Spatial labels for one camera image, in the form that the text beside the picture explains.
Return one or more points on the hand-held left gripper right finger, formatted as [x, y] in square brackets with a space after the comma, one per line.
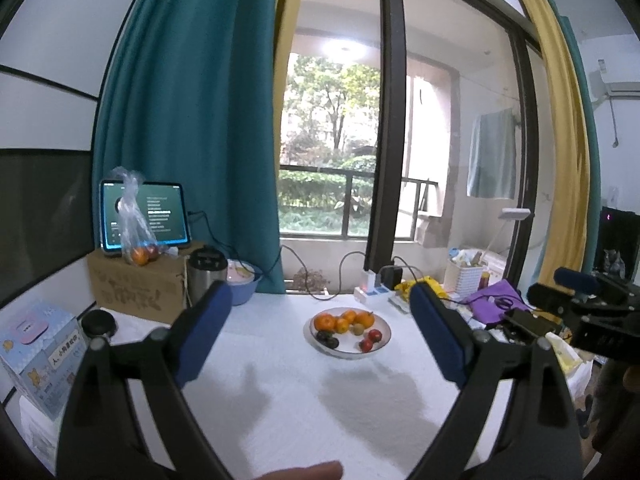
[437, 335]

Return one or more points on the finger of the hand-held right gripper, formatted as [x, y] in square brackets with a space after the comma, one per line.
[550, 297]
[575, 280]

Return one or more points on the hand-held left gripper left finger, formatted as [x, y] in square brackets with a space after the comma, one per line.
[205, 330]

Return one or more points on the small red fruit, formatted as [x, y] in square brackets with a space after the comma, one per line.
[375, 335]
[365, 345]

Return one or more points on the brown kiwi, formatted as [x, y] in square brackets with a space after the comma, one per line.
[357, 330]

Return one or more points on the white round plate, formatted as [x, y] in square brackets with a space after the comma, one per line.
[350, 353]

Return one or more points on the small tangerine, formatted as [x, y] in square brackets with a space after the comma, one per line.
[348, 315]
[342, 326]

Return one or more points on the dark purple plum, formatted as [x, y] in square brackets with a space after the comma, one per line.
[323, 337]
[332, 343]

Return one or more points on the large orange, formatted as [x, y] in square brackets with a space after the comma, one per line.
[325, 322]

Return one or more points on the person's left hand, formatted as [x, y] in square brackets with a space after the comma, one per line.
[300, 472]

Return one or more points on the steel tumbler with black lid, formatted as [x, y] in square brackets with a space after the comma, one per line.
[200, 280]

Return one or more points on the white printed packet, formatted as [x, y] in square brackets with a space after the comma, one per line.
[567, 360]

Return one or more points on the blue basin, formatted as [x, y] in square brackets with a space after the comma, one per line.
[246, 295]

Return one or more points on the purple cloth bag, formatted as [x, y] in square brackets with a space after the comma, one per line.
[495, 295]

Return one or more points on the yellow plastic bag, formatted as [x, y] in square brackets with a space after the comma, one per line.
[402, 288]

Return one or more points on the white perforated basket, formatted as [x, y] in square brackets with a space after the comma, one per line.
[462, 280]

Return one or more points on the black computer case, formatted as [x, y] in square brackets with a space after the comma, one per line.
[622, 235]

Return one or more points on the black power adapter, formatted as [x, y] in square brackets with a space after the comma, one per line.
[391, 277]

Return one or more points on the tangerine with green leaf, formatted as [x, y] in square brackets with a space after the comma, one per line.
[364, 320]

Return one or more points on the person's dark clothing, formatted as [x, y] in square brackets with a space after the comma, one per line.
[615, 410]

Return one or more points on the brown cardboard box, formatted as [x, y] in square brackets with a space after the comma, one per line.
[135, 290]

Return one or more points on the white power strip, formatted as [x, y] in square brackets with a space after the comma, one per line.
[365, 295]

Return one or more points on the blue and white packet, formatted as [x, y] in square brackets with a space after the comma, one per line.
[454, 253]

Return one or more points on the white charger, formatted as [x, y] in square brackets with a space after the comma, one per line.
[368, 280]

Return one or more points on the white desk lamp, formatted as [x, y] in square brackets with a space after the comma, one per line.
[515, 213]

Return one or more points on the dark slipper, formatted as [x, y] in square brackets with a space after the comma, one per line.
[585, 417]

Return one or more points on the red apple in plastic bag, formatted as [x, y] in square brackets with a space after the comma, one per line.
[154, 252]

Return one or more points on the orange in plastic bag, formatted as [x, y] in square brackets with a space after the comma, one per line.
[140, 256]

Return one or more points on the black round object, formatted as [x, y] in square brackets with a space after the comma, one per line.
[98, 322]

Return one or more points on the tablet with lit screen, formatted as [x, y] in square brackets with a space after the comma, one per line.
[167, 210]

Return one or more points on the clear plastic bag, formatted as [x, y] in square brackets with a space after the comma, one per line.
[131, 210]

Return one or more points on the yellow curtain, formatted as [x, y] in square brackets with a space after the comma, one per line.
[565, 135]
[287, 10]

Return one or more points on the grey-blue hanging towel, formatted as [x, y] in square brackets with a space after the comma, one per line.
[492, 155]

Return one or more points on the light blue printed box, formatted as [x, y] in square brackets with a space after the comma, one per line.
[35, 355]

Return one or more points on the black balcony railing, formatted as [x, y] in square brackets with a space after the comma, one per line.
[320, 167]

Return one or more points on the white air conditioner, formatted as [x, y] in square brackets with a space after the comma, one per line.
[620, 80]

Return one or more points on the round ceiling light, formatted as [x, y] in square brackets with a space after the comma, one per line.
[345, 50]

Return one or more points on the black window frame post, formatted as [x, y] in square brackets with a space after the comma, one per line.
[387, 110]
[527, 135]

